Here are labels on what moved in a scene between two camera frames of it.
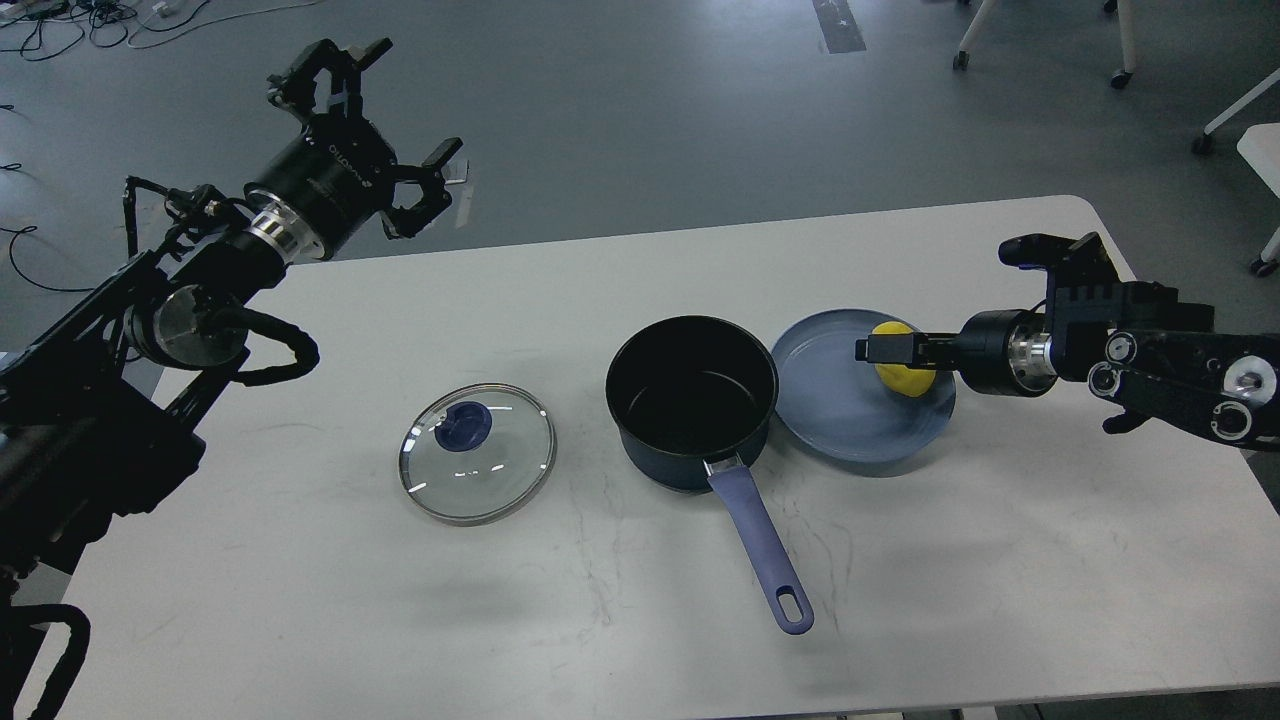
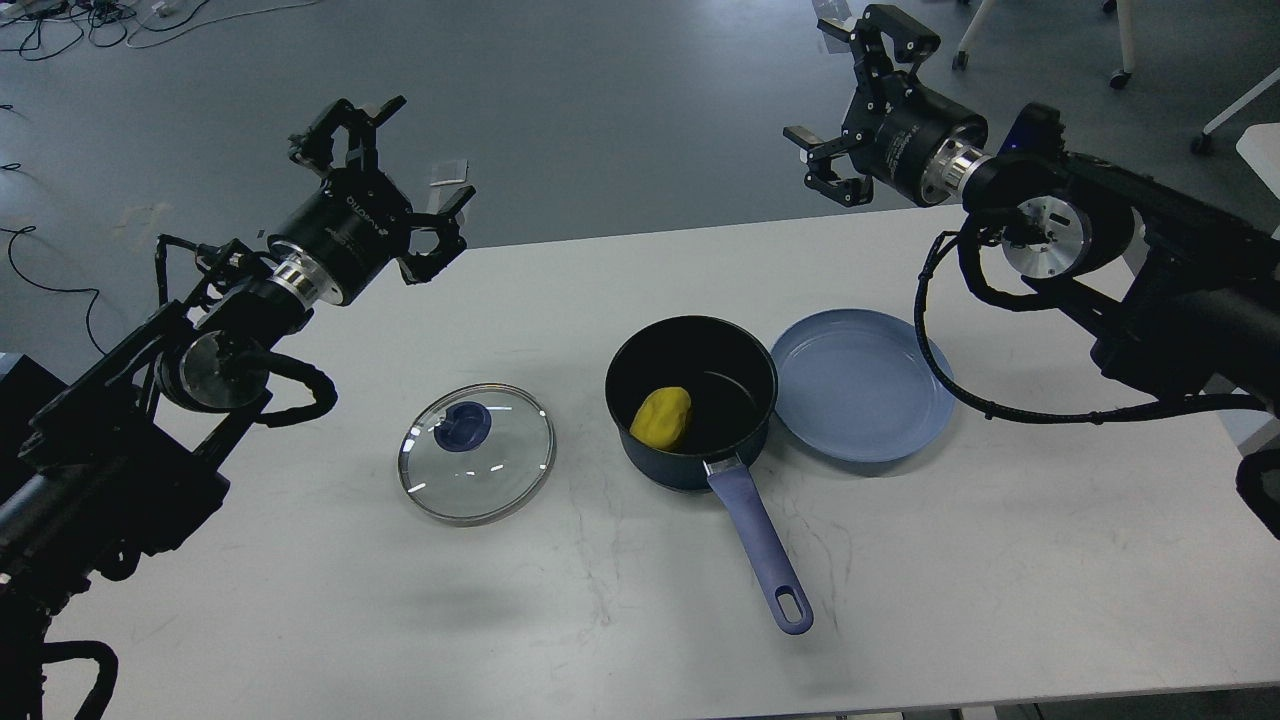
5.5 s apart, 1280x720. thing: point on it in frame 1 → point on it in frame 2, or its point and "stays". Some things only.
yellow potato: x=898 y=377 → x=660 y=418
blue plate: x=837 y=406 stays
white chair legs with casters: x=1203 y=143 stays
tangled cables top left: x=42 y=29 stays
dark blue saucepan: x=691 y=390 stays
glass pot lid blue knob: x=477 y=453 stays
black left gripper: x=340 y=172 → x=357 y=219
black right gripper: x=1001 y=352 → x=899 y=132
